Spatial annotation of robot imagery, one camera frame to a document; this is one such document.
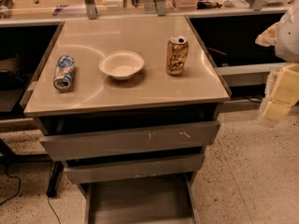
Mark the grey top drawer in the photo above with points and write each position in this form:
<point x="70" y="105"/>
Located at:
<point x="128" y="141"/>

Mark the grey bottom drawer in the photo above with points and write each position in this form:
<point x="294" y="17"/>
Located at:
<point x="164" y="199"/>

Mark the orange soda can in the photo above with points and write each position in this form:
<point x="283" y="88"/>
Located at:
<point x="177" y="53"/>

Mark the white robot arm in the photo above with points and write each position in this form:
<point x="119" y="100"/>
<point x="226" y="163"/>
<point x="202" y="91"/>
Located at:
<point x="284" y="37"/>

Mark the white paper bowl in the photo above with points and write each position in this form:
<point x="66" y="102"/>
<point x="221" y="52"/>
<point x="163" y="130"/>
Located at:
<point x="121" y="65"/>

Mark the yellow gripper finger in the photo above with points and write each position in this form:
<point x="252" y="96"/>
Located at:
<point x="281" y="92"/>

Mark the grey middle drawer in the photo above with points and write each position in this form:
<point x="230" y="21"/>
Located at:
<point x="134" y="169"/>

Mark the grey drawer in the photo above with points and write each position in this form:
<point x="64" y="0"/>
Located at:
<point x="164" y="199"/>
<point x="134" y="169"/>
<point x="128" y="141"/>

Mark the blue crushed soda can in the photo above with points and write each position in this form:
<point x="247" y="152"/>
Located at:
<point x="64" y="72"/>

